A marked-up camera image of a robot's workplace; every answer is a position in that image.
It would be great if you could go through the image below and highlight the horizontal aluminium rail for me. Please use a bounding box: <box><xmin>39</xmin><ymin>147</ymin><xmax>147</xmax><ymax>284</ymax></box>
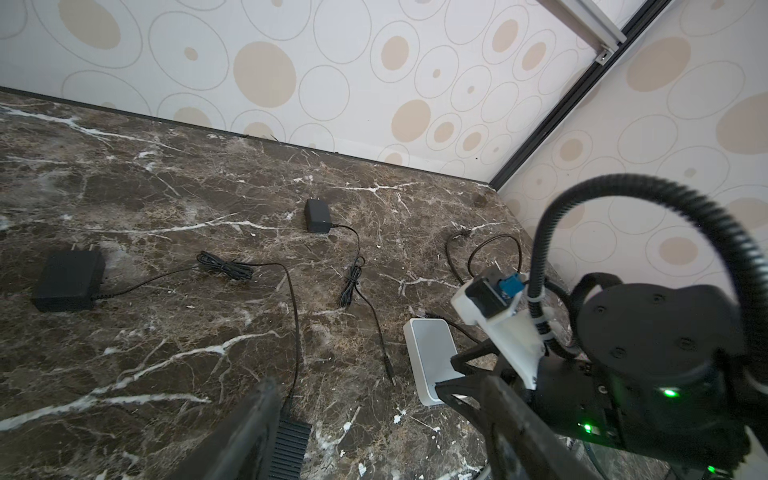
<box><xmin>538</xmin><ymin>0</ymin><xmax>627</xmax><ymax>65</ymax></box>

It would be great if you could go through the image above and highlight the black network switch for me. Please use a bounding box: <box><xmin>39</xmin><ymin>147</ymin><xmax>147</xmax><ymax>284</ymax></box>
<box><xmin>268</xmin><ymin>418</ymin><xmax>312</xmax><ymax>480</ymax></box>

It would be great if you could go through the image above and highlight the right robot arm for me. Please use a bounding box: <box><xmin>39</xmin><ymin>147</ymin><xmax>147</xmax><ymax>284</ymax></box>
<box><xmin>435</xmin><ymin>174</ymin><xmax>767</xmax><ymax>479</ymax></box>

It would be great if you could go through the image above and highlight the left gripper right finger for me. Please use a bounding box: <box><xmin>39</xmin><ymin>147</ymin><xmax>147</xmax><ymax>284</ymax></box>
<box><xmin>479</xmin><ymin>376</ymin><xmax>596</xmax><ymax>479</ymax></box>

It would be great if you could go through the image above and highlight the white router box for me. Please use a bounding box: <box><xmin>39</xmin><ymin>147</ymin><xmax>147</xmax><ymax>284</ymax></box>
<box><xmin>403</xmin><ymin>318</ymin><xmax>462</xmax><ymax>407</ymax></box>

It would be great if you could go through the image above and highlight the black power adapter with cable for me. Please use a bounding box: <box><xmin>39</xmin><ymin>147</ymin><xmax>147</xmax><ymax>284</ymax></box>
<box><xmin>31</xmin><ymin>248</ymin><xmax>302</xmax><ymax>415</ymax></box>

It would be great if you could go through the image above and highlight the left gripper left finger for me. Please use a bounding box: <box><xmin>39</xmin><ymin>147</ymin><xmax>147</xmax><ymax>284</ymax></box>
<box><xmin>169</xmin><ymin>378</ymin><xmax>281</xmax><ymax>480</ymax></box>

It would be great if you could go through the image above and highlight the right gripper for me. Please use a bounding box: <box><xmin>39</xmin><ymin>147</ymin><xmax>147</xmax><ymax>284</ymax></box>
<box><xmin>435</xmin><ymin>340</ymin><xmax>618</xmax><ymax>448</ymax></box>

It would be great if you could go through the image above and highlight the black cable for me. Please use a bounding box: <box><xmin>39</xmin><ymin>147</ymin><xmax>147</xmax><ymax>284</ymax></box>
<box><xmin>443</xmin><ymin>229</ymin><xmax>524</xmax><ymax>287</ymax></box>

